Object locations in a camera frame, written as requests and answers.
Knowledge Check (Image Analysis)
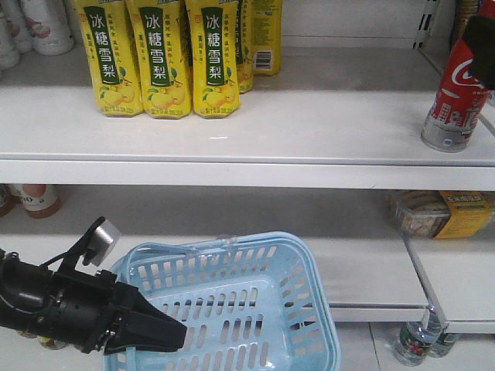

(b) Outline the orange juice bottle front right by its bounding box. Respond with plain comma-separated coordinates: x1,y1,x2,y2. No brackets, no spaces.
8,184,62,219

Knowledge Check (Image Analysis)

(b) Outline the clear cookie box yellow label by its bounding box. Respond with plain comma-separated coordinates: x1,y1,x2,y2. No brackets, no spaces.
387,190,494,239

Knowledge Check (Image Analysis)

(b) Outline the white store shelving unit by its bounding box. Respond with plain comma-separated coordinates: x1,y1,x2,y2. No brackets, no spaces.
0,0,495,371

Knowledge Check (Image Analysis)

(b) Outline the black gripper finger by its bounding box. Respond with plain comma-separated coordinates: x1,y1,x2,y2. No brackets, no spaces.
462,15,494,90

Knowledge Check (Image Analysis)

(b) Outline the light blue plastic basket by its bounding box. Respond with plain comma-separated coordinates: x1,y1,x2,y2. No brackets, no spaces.
103,232,341,370

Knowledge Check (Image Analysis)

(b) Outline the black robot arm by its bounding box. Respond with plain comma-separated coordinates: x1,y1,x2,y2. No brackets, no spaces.
1,252,187,355

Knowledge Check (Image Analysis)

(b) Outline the yellow pear drink bottle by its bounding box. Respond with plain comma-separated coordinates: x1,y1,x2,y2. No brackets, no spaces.
125,1,192,119
74,0,143,117
185,0,241,118

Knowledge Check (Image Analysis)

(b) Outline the red coca cola bottle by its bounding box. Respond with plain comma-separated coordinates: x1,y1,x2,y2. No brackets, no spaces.
420,36,494,153

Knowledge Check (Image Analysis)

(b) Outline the white peach drink bottle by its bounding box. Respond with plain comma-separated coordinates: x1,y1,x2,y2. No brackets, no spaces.
21,0,74,56
1,0,32,54

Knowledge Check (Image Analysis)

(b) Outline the clear water bottle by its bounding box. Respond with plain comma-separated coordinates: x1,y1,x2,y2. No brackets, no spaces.
394,309,442,366
428,329,462,358

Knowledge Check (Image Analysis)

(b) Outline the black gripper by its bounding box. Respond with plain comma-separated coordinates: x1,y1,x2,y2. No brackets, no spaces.
52,270,187,355

